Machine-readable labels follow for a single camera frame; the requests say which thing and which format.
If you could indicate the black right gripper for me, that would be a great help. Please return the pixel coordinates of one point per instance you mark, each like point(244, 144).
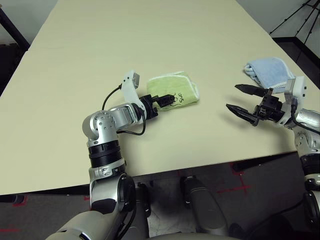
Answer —
point(270, 108)

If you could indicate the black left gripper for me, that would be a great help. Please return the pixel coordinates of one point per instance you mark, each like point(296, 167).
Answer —
point(148, 107)

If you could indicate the green towel with white trim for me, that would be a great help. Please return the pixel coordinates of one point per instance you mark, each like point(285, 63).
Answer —
point(172, 86)

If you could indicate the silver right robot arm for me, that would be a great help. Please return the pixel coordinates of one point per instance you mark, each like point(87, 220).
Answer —
point(308, 125)

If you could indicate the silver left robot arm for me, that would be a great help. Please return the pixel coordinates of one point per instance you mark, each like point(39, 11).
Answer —
point(105, 130)

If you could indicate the folded light blue towel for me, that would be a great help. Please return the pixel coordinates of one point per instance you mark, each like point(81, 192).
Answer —
point(270, 71)

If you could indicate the black low platform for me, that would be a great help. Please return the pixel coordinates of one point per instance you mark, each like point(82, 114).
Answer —
point(300, 52)

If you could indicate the black tripod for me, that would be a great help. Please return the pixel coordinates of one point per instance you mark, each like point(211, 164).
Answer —
point(300, 17)

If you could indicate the dark left robot leg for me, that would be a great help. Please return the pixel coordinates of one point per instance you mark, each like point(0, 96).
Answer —
point(143, 200)

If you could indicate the dark robot leg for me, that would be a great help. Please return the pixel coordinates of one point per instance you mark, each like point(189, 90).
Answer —
point(202, 205)
point(143, 200)

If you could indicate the dark right robot leg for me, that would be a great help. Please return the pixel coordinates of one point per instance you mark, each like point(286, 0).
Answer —
point(202, 205)

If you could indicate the white crumpled floor sheet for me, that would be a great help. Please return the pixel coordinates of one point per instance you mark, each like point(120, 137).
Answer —
point(172, 222)

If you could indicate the black foam floor mat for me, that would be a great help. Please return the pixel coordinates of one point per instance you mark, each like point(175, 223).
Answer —
point(10, 65)

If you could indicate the black table foot bar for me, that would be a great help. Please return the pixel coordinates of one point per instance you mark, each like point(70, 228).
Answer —
point(15, 199)

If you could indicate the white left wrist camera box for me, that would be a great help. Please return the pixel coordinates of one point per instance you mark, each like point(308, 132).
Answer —
point(128, 87)

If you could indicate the beige side table black frame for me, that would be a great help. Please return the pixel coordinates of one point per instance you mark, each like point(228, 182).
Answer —
point(12, 27)

